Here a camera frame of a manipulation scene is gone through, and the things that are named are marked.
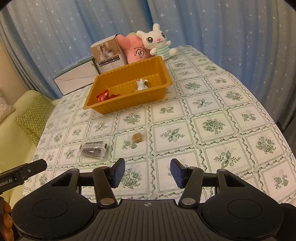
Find orange plastic tray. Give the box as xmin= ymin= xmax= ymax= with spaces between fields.
xmin=83 ymin=55 xmax=172 ymax=114

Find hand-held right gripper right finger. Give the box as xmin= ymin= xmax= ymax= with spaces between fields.
xmin=170 ymin=158 xmax=245 ymax=208

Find grey patterned cushion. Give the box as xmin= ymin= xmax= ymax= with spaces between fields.
xmin=0 ymin=88 xmax=16 ymax=123

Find white bunny plush toy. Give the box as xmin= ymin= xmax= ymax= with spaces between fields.
xmin=136 ymin=23 xmax=178 ymax=61

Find green zigzag cushion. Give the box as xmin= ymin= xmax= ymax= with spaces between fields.
xmin=15 ymin=94 xmax=56 ymax=146

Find yellow-green sofa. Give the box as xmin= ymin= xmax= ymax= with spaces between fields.
xmin=0 ymin=89 xmax=61 ymax=207

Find white candy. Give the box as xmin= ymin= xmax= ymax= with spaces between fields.
xmin=135 ymin=78 xmax=148 ymax=91

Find white flat box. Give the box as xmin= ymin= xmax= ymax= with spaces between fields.
xmin=53 ymin=58 xmax=100 ymax=96

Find pink plush toy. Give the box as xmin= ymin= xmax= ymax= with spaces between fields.
xmin=116 ymin=32 xmax=151 ymax=65

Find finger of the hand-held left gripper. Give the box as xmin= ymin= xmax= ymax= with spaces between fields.
xmin=14 ymin=159 xmax=48 ymax=183

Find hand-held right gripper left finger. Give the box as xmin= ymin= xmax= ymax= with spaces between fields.
xmin=50 ymin=158 xmax=126 ymax=208

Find floral checked tablecloth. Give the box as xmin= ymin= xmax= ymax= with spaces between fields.
xmin=22 ymin=45 xmax=296 ymax=204

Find grey-blue heavy curtain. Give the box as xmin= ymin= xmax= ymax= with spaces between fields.
xmin=275 ymin=7 xmax=296 ymax=139
xmin=0 ymin=7 xmax=61 ymax=100

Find dark snack in clear packet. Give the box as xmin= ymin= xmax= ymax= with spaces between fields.
xmin=80 ymin=141 xmax=110 ymax=160

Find person's left hand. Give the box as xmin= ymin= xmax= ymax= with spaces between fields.
xmin=0 ymin=197 xmax=14 ymax=241

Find beige printed product box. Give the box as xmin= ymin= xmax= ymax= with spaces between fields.
xmin=90 ymin=35 xmax=128 ymax=75

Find sheer blue star curtain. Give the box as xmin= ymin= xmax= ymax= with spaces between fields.
xmin=7 ymin=0 xmax=153 ymax=79
xmin=147 ymin=0 xmax=292 ymax=116

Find red candy packet gold print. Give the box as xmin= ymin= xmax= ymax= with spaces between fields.
xmin=96 ymin=90 xmax=110 ymax=102

